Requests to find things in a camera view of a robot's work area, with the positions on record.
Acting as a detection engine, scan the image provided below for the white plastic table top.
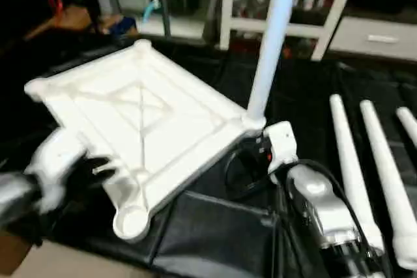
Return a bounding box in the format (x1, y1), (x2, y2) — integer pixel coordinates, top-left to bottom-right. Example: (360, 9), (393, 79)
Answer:
(23, 39), (267, 242)

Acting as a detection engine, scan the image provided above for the white plastic table leg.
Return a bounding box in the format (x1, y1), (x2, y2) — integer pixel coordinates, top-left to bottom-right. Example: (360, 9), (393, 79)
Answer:
(359, 99), (417, 271)
(328, 94), (386, 255)
(245, 0), (304, 126)
(395, 106), (417, 148)

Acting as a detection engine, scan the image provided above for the black work mat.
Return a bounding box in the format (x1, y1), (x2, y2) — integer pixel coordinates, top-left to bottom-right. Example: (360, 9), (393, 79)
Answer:
(0, 27), (417, 278)

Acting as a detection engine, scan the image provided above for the white glass-door cabinet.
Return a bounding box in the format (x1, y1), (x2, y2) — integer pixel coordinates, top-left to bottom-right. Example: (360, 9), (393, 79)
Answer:
(219, 0), (362, 62)

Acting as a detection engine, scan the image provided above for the brown cardboard box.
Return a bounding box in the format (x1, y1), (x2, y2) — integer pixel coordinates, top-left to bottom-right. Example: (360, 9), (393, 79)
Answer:
(91, 15), (115, 34)

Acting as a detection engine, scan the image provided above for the blue plastic bag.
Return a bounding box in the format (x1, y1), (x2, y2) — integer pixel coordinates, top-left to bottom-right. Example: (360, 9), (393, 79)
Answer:
(109, 16), (139, 36)

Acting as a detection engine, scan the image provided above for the white drawer unit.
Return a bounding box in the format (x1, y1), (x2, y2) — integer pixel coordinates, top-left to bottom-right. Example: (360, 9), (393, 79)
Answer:
(327, 16), (417, 62)

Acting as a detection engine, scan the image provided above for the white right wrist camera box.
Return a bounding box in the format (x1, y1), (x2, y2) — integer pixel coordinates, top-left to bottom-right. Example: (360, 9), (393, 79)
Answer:
(263, 120), (300, 172)

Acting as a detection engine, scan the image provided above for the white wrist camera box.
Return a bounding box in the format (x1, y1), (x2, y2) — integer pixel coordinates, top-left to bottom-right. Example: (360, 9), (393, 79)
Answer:
(263, 120), (300, 172)
(23, 127), (89, 216)

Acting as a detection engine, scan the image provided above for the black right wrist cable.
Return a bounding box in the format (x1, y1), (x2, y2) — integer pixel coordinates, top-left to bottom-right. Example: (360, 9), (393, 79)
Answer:
(224, 149), (352, 202)

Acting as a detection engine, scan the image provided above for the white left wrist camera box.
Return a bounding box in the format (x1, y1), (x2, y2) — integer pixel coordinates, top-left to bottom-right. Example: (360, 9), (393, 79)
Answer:
(23, 127), (89, 216)

